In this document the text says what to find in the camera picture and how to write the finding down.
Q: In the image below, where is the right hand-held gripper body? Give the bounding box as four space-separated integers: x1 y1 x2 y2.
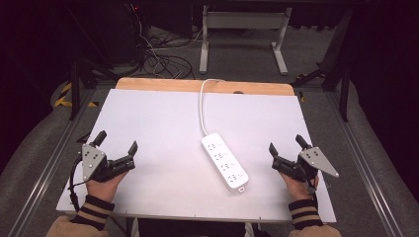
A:
271 145 340 184

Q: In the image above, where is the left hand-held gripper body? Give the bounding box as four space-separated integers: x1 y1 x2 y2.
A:
80 142 136 184

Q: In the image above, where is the person's left hand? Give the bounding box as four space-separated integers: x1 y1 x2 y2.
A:
85 170 128 203

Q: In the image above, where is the person's right hand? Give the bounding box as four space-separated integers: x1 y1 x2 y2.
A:
279 172 320 202

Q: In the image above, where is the white board table cover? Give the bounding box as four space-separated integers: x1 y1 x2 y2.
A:
55 88 337 224

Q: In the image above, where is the white power strip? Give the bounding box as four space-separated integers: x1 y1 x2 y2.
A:
201 131 250 194

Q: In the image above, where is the yellow black hazard tape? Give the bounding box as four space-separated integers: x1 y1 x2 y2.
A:
53 81 100 109

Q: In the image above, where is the black metal stand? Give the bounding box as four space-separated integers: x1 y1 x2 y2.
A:
291 9 354 123
63 6 139 121

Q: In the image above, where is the black computer case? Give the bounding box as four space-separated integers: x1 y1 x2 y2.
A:
108 2 150 64

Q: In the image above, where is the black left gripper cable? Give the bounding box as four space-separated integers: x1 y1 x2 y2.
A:
67 155 87 213

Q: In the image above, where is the aluminium floor rail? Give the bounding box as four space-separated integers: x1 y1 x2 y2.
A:
7 88 97 237
324 90 404 237

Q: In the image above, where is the white power strip cable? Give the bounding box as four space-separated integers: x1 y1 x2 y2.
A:
198 78 225 137

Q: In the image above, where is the tangle of floor cables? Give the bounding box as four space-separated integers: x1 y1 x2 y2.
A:
129 3 211 80

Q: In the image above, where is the white metal desk frame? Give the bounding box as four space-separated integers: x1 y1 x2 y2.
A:
199 4 293 76

